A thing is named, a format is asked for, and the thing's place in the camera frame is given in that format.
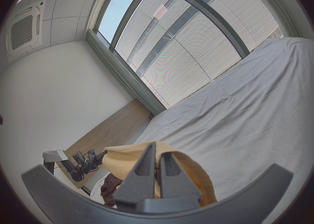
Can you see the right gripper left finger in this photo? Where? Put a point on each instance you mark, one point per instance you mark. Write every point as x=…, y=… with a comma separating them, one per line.
x=142, y=183

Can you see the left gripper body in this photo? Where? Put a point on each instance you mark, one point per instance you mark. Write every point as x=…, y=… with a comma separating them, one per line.
x=94, y=161

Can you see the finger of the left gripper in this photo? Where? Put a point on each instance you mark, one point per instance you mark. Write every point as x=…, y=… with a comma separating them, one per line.
x=101, y=155

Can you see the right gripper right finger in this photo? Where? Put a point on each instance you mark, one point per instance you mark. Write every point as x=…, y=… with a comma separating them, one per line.
x=176, y=186

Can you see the tan shorts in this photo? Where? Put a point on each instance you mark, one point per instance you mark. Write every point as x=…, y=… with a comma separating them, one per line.
x=122, y=159

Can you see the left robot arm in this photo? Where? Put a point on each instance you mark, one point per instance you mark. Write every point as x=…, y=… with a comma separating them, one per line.
x=71, y=166

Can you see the bed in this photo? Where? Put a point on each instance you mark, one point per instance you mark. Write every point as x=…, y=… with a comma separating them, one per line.
x=233, y=120

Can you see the white garment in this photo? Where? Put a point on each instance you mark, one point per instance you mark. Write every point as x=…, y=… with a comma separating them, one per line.
x=97, y=191

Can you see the brown garment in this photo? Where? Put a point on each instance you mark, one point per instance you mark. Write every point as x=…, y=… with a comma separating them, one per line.
x=111, y=188

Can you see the white ceiling air conditioner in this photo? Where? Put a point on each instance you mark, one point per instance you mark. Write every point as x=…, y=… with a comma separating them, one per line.
x=24, y=31

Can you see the window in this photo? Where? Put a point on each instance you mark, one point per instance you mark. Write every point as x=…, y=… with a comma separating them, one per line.
x=184, y=34

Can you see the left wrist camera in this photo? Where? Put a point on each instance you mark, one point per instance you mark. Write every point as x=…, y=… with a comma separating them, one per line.
x=91, y=152

